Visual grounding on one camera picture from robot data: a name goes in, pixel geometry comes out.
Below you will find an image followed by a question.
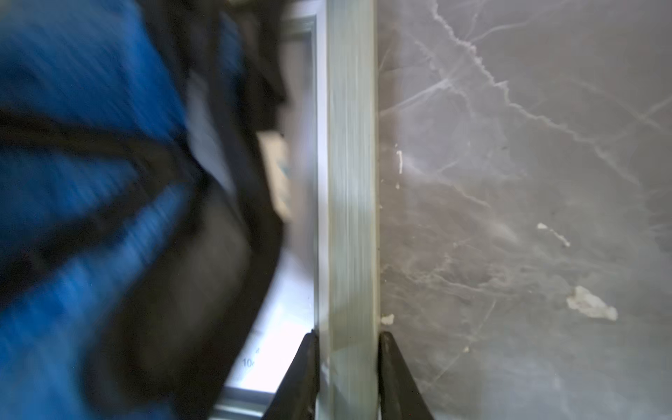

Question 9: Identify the grey-green picture frame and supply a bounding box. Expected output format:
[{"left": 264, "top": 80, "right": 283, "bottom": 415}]
[{"left": 209, "top": 0, "right": 382, "bottom": 420}]

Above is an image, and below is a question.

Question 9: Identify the blue microfiber cloth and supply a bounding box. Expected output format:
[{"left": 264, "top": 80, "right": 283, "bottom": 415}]
[{"left": 1, "top": 1, "right": 286, "bottom": 419}]

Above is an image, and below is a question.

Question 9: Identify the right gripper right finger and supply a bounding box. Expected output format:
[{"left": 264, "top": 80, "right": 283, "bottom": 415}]
[{"left": 378, "top": 331, "right": 433, "bottom": 420}]

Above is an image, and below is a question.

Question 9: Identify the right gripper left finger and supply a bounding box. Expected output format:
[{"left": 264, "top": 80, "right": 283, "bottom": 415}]
[{"left": 262, "top": 331, "right": 320, "bottom": 420}]

